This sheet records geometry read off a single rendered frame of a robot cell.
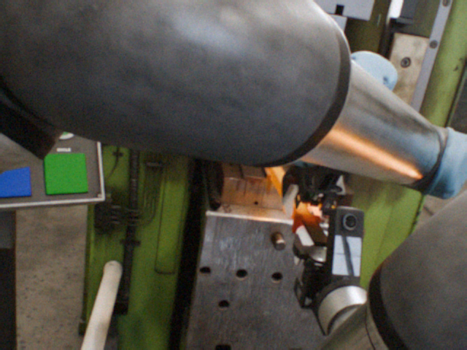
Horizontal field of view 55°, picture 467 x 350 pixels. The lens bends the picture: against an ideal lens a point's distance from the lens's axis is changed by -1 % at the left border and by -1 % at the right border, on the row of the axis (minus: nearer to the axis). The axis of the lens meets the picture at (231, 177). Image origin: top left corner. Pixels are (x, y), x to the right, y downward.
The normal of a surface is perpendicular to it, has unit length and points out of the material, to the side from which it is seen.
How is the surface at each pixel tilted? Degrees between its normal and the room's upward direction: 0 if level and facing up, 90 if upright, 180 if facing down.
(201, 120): 118
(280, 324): 90
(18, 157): 135
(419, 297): 76
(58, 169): 60
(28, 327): 0
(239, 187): 90
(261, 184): 90
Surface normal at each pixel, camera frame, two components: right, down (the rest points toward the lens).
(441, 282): -0.77, -0.29
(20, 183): 0.51, -0.15
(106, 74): -0.08, 0.54
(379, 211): 0.10, 0.35
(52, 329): 0.16, -0.93
